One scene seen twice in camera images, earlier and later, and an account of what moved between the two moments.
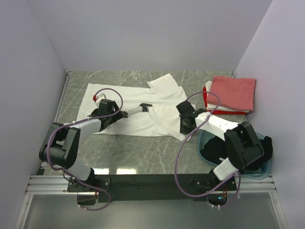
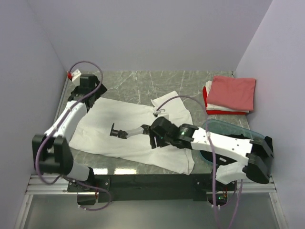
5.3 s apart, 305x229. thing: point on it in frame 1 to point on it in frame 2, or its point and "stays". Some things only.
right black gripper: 183,130 to 152,134
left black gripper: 116,116 to 100,91
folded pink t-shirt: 235,93 stays
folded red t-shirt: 218,111 stays
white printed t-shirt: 161,119 to 93,134
